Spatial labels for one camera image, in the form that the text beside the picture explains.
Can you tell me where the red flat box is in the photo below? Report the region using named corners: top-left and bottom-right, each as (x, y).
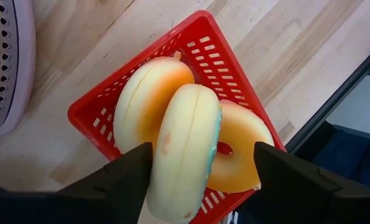
top-left (67, 9), bottom-right (287, 224)

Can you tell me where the dark blue floor object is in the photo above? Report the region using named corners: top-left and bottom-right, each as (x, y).
top-left (296, 121), bottom-right (370, 192)

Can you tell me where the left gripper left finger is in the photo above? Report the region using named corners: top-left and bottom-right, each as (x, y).
top-left (0, 142), bottom-right (154, 224)

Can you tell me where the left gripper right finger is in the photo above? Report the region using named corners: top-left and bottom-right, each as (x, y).
top-left (234, 142), bottom-right (370, 224)

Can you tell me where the black aluminium table frame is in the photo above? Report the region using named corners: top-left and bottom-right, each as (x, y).
top-left (285, 40), bottom-right (370, 155)

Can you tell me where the orange toy donut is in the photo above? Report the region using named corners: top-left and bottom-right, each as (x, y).
top-left (206, 99), bottom-right (275, 194)

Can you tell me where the metal box grater pink trim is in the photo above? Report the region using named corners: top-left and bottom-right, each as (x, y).
top-left (0, 0), bottom-right (37, 139)

